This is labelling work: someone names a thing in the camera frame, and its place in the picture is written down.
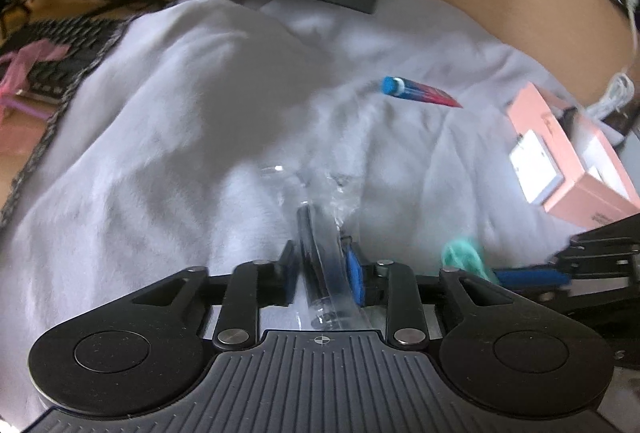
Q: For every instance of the white blanket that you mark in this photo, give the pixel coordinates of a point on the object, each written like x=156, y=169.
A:
x=200, y=163

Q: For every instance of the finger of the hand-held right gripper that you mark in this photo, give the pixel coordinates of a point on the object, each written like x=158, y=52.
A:
x=535, y=276
x=607, y=233

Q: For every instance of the pink cardboard box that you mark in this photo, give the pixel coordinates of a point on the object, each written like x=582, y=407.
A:
x=595, y=173

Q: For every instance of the black keyboard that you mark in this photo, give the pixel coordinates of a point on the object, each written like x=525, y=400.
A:
x=65, y=58

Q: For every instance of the purple pen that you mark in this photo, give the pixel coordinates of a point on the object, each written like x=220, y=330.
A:
x=30, y=107

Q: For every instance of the white plastic case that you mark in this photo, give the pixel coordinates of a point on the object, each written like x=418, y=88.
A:
x=534, y=168

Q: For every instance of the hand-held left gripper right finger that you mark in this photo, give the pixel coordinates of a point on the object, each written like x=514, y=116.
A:
x=354, y=275

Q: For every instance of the blue and red tube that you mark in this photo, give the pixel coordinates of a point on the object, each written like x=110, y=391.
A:
x=420, y=90

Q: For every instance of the pink ribbon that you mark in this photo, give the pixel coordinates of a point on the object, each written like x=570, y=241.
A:
x=22, y=65

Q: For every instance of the grey knitted mat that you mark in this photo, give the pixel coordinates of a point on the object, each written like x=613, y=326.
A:
x=47, y=133

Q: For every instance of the clear plastic bag with tube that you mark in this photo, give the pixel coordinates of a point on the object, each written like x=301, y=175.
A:
x=320, y=253

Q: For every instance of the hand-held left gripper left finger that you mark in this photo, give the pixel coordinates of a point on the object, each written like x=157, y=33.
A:
x=288, y=273

